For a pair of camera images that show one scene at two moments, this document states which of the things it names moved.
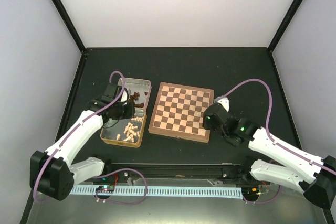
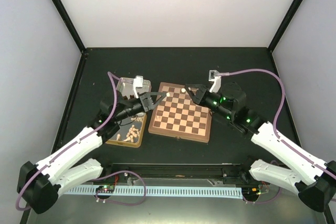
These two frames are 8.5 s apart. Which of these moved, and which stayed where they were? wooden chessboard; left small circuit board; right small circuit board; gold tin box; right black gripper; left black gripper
Moved: left black gripper; right black gripper
Stayed: right small circuit board; gold tin box; wooden chessboard; left small circuit board
